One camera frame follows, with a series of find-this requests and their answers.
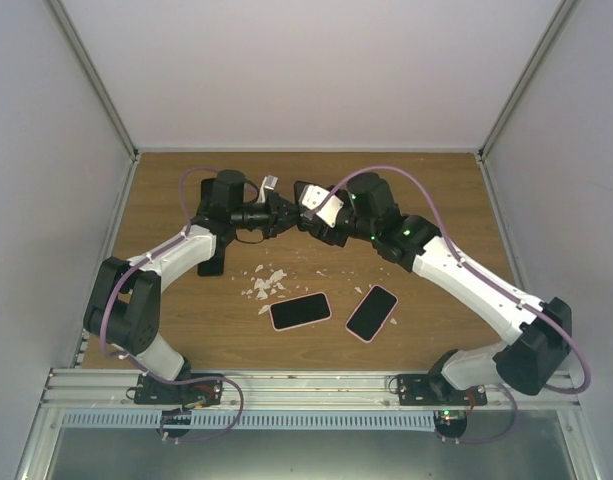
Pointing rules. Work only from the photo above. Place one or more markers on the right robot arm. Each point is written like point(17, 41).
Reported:
point(533, 333)

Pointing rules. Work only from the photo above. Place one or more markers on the pink case phone right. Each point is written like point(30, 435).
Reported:
point(368, 318)

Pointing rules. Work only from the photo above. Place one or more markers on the grey slotted cable duct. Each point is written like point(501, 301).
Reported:
point(261, 419)

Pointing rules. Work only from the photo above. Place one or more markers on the aluminium front rail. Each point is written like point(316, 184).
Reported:
point(262, 390)

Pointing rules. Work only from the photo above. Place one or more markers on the white debris pile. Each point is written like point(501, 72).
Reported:
point(261, 285)

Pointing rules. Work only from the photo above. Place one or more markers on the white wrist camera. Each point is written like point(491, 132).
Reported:
point(266, 187)
point(328, 214)

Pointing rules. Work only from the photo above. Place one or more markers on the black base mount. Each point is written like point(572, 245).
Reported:
point(424, 389)
point(203, 393)

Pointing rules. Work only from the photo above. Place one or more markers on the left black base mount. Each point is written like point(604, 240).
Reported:
point(203, 393)

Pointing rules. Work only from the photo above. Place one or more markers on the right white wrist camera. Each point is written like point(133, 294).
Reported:
point(328, 214)

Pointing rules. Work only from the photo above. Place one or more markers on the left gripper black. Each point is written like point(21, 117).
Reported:
point(281, 218)

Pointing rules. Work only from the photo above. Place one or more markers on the pink case phone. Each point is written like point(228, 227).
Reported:
point(300, 311)
point(368, 318)

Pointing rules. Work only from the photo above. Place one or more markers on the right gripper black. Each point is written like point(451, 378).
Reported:
point(322, 234)

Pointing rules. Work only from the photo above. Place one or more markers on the black phone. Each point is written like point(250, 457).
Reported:
point(213, 267)

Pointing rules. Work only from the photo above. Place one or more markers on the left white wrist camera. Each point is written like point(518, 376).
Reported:
point(266, 187)

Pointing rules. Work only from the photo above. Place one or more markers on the black phone case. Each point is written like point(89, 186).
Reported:
point(206, 187)

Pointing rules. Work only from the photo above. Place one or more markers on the black phone face down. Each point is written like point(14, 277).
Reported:
point(312, 196)

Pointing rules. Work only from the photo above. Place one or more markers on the pink case phone left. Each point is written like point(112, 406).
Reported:
point(300, 311)

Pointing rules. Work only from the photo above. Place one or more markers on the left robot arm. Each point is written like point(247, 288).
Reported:
point(125, 304)

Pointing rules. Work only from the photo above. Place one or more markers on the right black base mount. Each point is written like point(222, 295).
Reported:
point(424, 389)

